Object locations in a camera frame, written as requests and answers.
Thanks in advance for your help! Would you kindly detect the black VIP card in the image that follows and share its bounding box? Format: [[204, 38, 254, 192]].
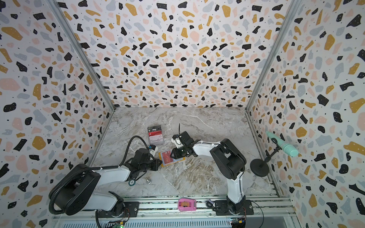
[[147, 125, 162, 133]]

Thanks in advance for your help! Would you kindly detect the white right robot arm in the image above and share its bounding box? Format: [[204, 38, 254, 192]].
[[170, 131, 247, 205]]

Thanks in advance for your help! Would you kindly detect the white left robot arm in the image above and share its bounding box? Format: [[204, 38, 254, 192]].
[[48, 148, 163, 218]]

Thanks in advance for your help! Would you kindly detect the clear acrylic card stand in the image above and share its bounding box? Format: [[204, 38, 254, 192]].
[[147, 125, 164, 145]]

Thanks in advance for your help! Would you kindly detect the teal round token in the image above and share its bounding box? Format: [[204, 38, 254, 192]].
[[128, 180, 136, 186]]

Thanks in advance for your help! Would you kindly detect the pink tape measure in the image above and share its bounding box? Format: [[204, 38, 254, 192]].
[[177, 198, 197, 212]]

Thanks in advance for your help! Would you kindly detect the mint green microphone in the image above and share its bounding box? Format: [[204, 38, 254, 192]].
[[266, 131, 299, 157]]

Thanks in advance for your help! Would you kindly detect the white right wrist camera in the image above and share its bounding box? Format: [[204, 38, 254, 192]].
[[171, 135, 183, 148]]

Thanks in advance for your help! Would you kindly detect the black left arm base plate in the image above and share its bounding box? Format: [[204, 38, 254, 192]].
[[98, 201, 140, 220]]

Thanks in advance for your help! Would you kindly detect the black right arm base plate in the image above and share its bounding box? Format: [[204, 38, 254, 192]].
[[205, 199, 254, 216]]

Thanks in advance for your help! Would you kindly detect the black corrugated cable conduit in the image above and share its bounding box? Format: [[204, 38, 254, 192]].
[[48, 135, 149, 215]]

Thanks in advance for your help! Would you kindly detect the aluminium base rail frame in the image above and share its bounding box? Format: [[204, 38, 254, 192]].
[[52, 194, 298, 228]]

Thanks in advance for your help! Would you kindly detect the aluminium corner post left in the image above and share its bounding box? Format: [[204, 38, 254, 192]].
[[45, 0, 116, 112]]

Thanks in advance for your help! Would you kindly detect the aluminium corner post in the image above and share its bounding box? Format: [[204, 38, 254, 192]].
[[45, 0, 116, 112], [245, 0, 303, 112]]

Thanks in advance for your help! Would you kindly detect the aluminium corner post right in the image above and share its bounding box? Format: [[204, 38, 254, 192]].
[[245, 0, 303, 112]]

